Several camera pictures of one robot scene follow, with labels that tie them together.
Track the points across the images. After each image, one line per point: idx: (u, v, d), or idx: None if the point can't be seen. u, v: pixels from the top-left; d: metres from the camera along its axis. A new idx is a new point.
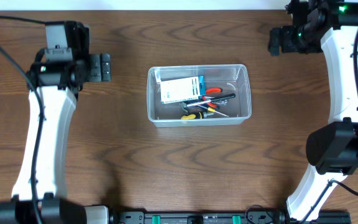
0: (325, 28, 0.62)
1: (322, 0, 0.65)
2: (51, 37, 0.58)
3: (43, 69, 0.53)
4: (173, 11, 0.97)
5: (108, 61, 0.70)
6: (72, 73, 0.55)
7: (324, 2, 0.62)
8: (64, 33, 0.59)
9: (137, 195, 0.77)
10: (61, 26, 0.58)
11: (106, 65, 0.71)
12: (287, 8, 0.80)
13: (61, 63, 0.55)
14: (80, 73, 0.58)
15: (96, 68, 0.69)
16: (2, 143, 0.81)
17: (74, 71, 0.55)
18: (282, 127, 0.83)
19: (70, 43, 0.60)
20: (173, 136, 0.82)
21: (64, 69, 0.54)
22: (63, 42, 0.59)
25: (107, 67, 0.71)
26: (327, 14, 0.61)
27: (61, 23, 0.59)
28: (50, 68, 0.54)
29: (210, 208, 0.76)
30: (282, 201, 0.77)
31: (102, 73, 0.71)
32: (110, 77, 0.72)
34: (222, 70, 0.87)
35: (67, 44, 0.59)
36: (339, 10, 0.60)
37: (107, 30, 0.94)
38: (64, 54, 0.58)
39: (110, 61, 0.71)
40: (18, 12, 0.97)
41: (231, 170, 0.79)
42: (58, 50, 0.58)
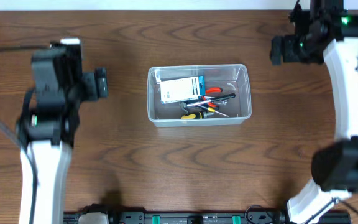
0: (327, 41, 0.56)
1: (323, 9, 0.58)
2: (38, 75, 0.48)
3: (35, 121, 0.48)
4: (173, 12, 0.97)
5: (104, 76, 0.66)
6: (65, 122, 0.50)
7: (326, 14, 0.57)
8: (53, 72, 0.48)
9: (136, 195, 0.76)
10: (48, 63, 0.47)
11: (102, 82, 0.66)
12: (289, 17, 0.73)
13: (54, 112, 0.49)
14: (73, 112, 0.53)
15: (92, 87, 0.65)
16: (2, 142, 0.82)
17: (69, 119, 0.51)
18: (283, 127, 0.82)
19: (61, 81, 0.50)
20: (173, 136, 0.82)
21: (59, 118, 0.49)
22: (52, 81, 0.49)
25: (104, 83, 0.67)
26: (329, 25, 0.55)
27: (48, 59, 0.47)
28: (41, 119, 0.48)
29: (211, 208, 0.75)
30: (283, 201, 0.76)
31: (99, 90, 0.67)
32: (107, 93, 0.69)
34: (222, 70, 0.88)
35: (57, 84, 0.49)
36: (341, 22, 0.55)
37: (107, 30, 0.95)
38: (55, 96, 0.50)
39: (105, 76, 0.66)
40: (20, 13, 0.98)
41: (231, 170, 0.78)
42: (48, 92, 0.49)
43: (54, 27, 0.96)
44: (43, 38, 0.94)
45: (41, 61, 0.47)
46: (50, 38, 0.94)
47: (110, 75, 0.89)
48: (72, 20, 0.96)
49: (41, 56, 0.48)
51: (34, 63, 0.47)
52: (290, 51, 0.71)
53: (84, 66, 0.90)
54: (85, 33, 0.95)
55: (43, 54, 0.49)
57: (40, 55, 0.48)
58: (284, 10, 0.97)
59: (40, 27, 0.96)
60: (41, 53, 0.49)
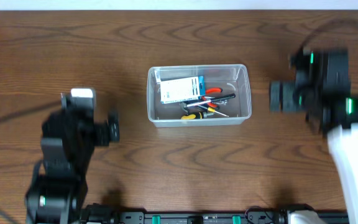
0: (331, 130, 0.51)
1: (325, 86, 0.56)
2: (48, 153, 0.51)
3: (44, 201, 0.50)
4: (173, 12, 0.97)
5: (115, 123, 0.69)
6: (74, 200, 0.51)
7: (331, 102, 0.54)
8: (63, 150, 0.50)
9: (136, 196, 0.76)
10: (59, 142, 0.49)
11: (115, 127, 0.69)
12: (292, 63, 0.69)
13: (63, 190, 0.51)
14: (82, 184, 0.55)
15: (102, 135, 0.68)
16: (2, 143, 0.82)
17: (78, 195, 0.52)
18: (283, 127, 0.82)
19: (70, 155, 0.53)
20: (173, 136, 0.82)
21: (68, 196, 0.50)
22: (62, 158, 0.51)
25: (116, 129, 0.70)
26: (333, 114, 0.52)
27: (58, 139, 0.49)
28: (50, 200, 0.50)
29: (211, 208, 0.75)
30: (282, 201, 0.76)
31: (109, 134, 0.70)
32: (118, 135, 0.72)
34: (222, 70, 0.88)
35: (67, 160, 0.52)
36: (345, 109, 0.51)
37: (107, 30, 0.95)
38: (64, 171, 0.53)
39: (117, 122, 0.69)
40: (20, 13, 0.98)
41: (231, 170, 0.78)
42: (58, 167, 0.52)
43: (53, 27, 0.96)
44: (43, 38, 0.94)
45: (53, 140, 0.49)
46: (50, 38, 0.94)
47: (110, 75, 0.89)
48: (71, 20, 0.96)
49: (52, 132, 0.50)
51: (45, 141, 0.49)
52: (289, 99, 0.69)
53: (85, 67, 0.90)
54: (85, 33, 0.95)
55: (55, 129, 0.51)
57: (51, 131, 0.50)
58: (284, 10, 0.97)
59: (40, 27, 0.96)
60: (53, 127, 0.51)
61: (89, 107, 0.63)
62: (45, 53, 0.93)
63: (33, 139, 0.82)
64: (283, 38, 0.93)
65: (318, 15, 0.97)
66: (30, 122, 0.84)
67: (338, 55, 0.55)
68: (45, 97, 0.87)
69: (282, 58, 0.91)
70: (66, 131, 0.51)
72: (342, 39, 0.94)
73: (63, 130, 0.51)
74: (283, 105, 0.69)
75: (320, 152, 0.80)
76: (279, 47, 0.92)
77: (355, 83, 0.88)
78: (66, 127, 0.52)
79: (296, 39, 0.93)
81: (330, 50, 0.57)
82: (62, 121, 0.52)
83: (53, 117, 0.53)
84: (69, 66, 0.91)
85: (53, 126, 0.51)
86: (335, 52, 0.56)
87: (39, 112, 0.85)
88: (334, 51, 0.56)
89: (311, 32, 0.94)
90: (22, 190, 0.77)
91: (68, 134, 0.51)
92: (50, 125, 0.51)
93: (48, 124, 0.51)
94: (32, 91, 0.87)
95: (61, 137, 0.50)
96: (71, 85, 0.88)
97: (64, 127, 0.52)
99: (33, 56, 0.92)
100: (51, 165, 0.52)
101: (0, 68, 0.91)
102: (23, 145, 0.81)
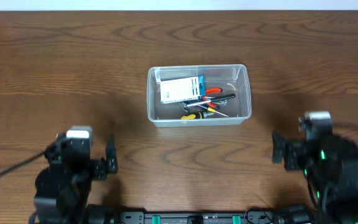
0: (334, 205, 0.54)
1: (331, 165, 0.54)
2: (43, 210, 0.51)
3: None
4: (173, 12, 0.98)
5: (114, 157, 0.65)
6: None
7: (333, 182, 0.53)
8: (58, 208, 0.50)
9: (136, 196, 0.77)
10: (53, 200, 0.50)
11: (112, 162, 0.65)
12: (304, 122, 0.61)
13: None
14: None
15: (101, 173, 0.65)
16: (2, 143, 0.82)
17: None
18: (282, 127, 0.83)
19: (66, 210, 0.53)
20: (173, 136, 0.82)
21: None
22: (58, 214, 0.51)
25: (114, 163, 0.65)
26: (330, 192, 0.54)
27: (53, 196, 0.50)
28: None
29: (211, 208, 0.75)
30: (282, 201, 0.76)
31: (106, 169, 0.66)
32: (117, 168, 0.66)
34: (222, 70, 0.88)
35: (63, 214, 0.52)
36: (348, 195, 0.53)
37: (107, 31, 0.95)
38: None
39: (115, 157, 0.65)
40: (20, 14, 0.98)
41: (231, 170, 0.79)
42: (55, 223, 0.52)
43: (54, 27, 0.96)
44: (43, 39, 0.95)
45: (47, 197, 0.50)
46: (50, 39, 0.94)
47: (110, 75, 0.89)
48: (72, 20, 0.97)
49: (46, 188, 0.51)
51: (39, 200, 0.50)
52: (293, 154, 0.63)
53: (85, 67, 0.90)
54: (86, 33, 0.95)
55: (48, 185, 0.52)
57: (46, 187, 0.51)
58: (284, 10, 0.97)
59: (40, 28, 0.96)
60: (48, 183, 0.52)
61: (83, 149, 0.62)
62: (46, 53, 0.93)
63: (33, 138, 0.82)
64: (283, 38, 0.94)
65: (317, 15, 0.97)
66: (31, 122, 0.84)
67: (349, 157, 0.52)
68: (46, 97, 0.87)
69: (281, 58, 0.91)
70: (60, 188, 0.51)
72: (342, 40, 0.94)
73: (57, 188, 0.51)
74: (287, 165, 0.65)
75: None
76: (279, 47, 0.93)
77: (355, 83, 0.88)
78: (61, 182, 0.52)
79: (296, 39, 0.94)
81: (342, 150, 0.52)
82: (56, 176, 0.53)
83: (47, 171, 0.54)
84: (69, 67, 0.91)
85: (48, 182, 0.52)
86: (342, 150, 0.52)
87: (40, 112, 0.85)
88: (344, 152, 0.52)
89: (311, 33, 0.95)
90: (22, 190, 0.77)
91: (63, 191, 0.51)
92: (45, 181, 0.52)
93: (42, 181, 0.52)
94: (32, 91, 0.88)
95: (56, 196, 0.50)
96: (71, 85, 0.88)
97: (58, 183, 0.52)
99: (34, 56, 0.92)
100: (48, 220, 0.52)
101: (0, 68, 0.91)
102: (23, 145, 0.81)
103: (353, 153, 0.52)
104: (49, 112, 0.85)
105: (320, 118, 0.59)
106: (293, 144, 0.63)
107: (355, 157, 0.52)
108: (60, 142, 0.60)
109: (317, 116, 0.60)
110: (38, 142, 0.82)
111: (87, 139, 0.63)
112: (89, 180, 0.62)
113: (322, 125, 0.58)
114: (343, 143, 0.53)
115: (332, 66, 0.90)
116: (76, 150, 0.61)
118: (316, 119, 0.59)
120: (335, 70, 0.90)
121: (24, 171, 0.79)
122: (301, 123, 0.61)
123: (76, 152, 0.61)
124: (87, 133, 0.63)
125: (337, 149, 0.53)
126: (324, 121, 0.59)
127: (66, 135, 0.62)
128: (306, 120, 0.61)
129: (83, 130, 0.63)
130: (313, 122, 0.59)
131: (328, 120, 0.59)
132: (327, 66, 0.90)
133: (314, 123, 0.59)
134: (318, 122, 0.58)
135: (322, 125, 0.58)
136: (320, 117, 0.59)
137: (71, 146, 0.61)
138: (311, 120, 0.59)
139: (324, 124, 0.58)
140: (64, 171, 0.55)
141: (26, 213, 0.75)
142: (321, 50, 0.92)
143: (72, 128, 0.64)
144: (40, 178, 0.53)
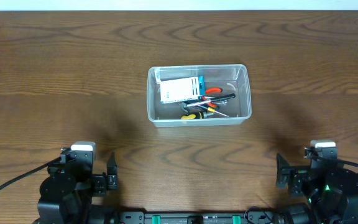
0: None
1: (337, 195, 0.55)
2: (46, 214, 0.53)
3: None
4: (172, 12, 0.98)
5: (115, 174, 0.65)
6: None
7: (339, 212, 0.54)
8: (59, 213, 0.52)
9: (136, 195, 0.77)
10: (56, 206, 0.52)
11: (112, 178, 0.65)
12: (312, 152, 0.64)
13: None
14: None
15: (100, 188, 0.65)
16: (3, 143, 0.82)
17: None
18: (283, 127, 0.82)
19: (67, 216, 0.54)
20: (173, 136, 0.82)
21: None
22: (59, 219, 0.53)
25: (114, 179, 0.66)
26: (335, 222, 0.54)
27: (56, 202, 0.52)
28: None
29: (210, 208, 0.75)
30: (282, 201, 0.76)
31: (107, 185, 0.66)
32: (117, 186, 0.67)
34: (222, 70, 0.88)
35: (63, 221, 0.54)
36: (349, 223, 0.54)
37: (107, 31, 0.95)
38: None
39: (116, 173, 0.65)
40: (20, 13, 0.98)
41: (231, 170, 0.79)
42: None
43: (54, 27, 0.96)
44: (43, 39, 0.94)
45: (52, 201, 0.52)
46: (50, 39, 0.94)
47: (110, 75, 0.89)
48: (72, 20, 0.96)
49: (51, 193, 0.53)
51: (43, 205, 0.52)
52: (298, 181, 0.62)
53: (85, 67, 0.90)
54: (86, 33, 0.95)
55: (53, 190, 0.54)
57: (50, 192, 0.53)
58: (284, 10, 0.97)
59: (40, 28, 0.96)
60: (52, 188, 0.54)
61: (87, 160, 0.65)
62: (46, 53, 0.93)
63: (33, 139, 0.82)
64: (283, 38, 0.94)
65: (317, 15, 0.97)
66: (31, 122, 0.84)
67: (354, 193, 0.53)
68: (46, 97, 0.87)
69: (281, 58, 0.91)
70: (64, 193, 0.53)
72: (342, 40, 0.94)
73: (61, 193, 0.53)
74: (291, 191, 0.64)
75: None
76: (279, 47, 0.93)
77: (355, 83, 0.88)
78: (64, 188, 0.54)
79: (296, 39, 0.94)
81: (346, 185, 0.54)
82: (59, 182, 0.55)
83: (51, 178, 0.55)
84: (69, 67, 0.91)
85: (53, 186, 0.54)
86: (348, 183, 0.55)
87: (40, 112, 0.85)
88: (348, 186, 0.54)
89: (311, 32, 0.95)
90: (22, 190, 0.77)
91: (65, 198, 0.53)
92: (49, 186, 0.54)
93: (46, 186, 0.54)
94: (32, 91, 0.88)
95: (58, 201, 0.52)
96: (71, 85, 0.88)
97: (62, 188, 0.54)
99: (33, 56, 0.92)
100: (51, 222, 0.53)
101: (0, 68, 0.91)
102: (23, 145, 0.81)
103: None
104: (49, 112, 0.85)
105: (325, 146, 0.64)
106: (298, 171, 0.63)
107: None
108: (65, 154, 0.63)
109: (323, 143, 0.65)
110: (38, 143, 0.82)
111: (91, 153, 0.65)
112: (90, 193, 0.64)
113: (327, 153, 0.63)
114: (349, 178, 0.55)
115: (332, 66, 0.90)
116: (79, 162, 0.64)
118: (322, 147, 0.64)
120: (334, 70, 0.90)
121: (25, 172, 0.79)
122: (307, 152, 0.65)
123: (80, 164, 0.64)
124: (92, 146, 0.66)
125: (342, 183, 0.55)
126: (329, 149, 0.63)
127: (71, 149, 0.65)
128: (311, 149, 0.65)
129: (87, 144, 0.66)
130: (319, 150, 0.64)
131: (333, 148, 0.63)
132: (327, 65, 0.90)
133: (319, 150, 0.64)
134: (324, 150, 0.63)
135: (327, 153, 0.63)
136: (325, 145, 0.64)
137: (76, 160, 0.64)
138: (317, 149, 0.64)
139: (329, 152, 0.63)
140: (68, 178, 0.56)
141: (27, 213, 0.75)
142: (321, 50, 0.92)
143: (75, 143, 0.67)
144: (43, 183, 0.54)
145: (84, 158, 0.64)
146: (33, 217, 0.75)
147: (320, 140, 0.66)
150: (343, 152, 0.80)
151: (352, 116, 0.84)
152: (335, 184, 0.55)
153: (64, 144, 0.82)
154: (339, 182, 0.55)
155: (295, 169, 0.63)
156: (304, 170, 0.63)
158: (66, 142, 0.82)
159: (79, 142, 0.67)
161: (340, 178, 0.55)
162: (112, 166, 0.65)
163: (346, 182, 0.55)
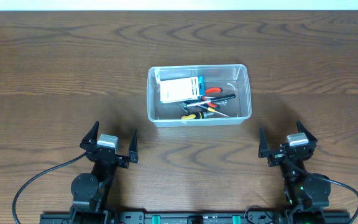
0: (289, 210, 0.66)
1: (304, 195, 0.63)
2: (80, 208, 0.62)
3: None
4: (173, 12, 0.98)
5: (134, 157, 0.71)
6: None
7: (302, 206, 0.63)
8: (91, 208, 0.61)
9: (137, 195, 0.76)
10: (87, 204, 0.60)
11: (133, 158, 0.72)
12: (290, 149, 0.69)
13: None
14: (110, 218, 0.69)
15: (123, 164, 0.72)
16: (4, 143, 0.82)
17: None
18: (283, 127, 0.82)
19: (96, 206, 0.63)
20: (173, 136, 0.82)
21: None
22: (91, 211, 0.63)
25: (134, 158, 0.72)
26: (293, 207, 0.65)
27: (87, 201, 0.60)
28: None
29: (210, 208, 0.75)
30: (282, 201, 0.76)
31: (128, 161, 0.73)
32: (137, 160, 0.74)
34: (222, 69, 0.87)
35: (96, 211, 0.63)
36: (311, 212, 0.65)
37: (107, 31, 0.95)
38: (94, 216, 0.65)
39: (136, 157, 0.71)
40: (19, 13, 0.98)
41: (231, 170, 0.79)
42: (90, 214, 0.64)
43: (54, 27, 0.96)
44: (42, 38, 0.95)
45: (82, 200, 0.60)
46: (50, 38, 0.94)
47: (110, 76, 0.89)
48: (72, 20, 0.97)
49: (80, 193, 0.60)
51: (76, 204, 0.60)
52: (275, 162, 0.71)
53: (85, 67, 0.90)
54: (85, 33, 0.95)
55: (81, 191, 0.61)
57: (79, 193, 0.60)
58: (284, 10, 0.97)
59: (40, 27, 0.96)
60: (81, 189, 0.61)
61: (110, 155, 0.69)
62: (46, 53, 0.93)
63: (33, 138, 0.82)
64: (283, 38, 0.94)
65: (318, 15, 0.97)
66: (32, 122, 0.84)
67: (320, 199, 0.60)
68: (46, 97, 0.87)
69: (282, 58, 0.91)
70: (91, 193, 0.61)
72: (342, 40, 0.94)
73: (87, 193, 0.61)
74: (270, 163, 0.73)
75: (320, 152, 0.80)
76: (279, 47, 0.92)
77: (355, 83, 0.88)
78: (90, 188, 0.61)
79: (296, 38, 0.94)
81: (317, 191, 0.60)
82: (85, 183, 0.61)
83: (78, 179, 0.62)
84: (69, 66, 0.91)
85: (80, 188, 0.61)
86: (319, 191, 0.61)
87: (40, 111, 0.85)
88: (318, 193, 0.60)
89: (311, 32, 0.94)
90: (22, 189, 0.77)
91: (93, 196, 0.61)
92: (78, 188, 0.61)
93: (75, 188, 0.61)
94: (32, 91, 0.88)
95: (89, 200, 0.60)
96: (71, 85, 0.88)
97: (89, 188, 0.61)
99: (34, 56, 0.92)
100: (84, 216, 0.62)
101: (1, 68, 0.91)
102: (23, 145, 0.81)
103: (326, 194, 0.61)
104: (50, 112, 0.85)
105: (298, 143, 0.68)
106: (275, 156, 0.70)
107: (326, 198, 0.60)
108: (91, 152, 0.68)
109: (297, 141, 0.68)
110: (39, 142, 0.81)
111: (114, 149, 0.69)
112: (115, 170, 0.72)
113: (300, 149, 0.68)
114: (322, 185, 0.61)
115: (332, 66, 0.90)
116: (102, 155, 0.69)
118: (295, 145, 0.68)
120: (335, 70, 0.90)
121: (25, 172, 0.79)
122: (282, 146, 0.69)
123: (102, 157, 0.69)
124: (114, 143, 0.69)
125: (314, 191, 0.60)
126: (301, 145, 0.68)
127: (96, 142, 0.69)
128: (286, 144, 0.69)
129: (110, 139, 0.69)
130: (292, 149, 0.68)
131: (305, 144, 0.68)
132: (327, 66, 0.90)
133: (293, 150, 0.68)
134: (296, 147, 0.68)
135: (300, 150, 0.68)
136: (299, 143, 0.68)
137: (100, 152, 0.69)
138: (291, 147, 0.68)
139: (300, 149, 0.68)
140: (91, 178, 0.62)
141: (26, 213, 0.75)
142: (322, 50, 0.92)
143: (102, 135, 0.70)
144: (72, 185, 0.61)
145: (109, 154, 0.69)
146: (33, 217, 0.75)
147: (295, 138, 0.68)
150: (344, 152, 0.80)
151: (352, 116, 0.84)
152: (307, 190, 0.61)
153: (63, 143, 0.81)
154: (311, 189, 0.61)
155: (272, 155, 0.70)
156: (279, 155, 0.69)
158: (66, 142, 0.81)
159: (104, 137, 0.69)
161: (315, 187, 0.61)
162: (132, 151, 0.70)
163: (317, 191, 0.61)
